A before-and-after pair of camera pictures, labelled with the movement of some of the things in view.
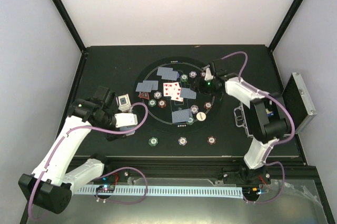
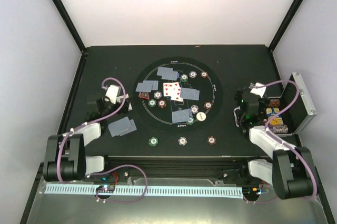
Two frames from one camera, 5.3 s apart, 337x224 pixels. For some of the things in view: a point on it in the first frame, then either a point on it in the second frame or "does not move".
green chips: [184, 78] does not move
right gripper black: [198, 84] → [263, 103]
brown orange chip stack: [211, 140] does not move
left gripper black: [111, 136] → [118, 106]
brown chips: [202, 74] does not move
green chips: [190, 121] does not move
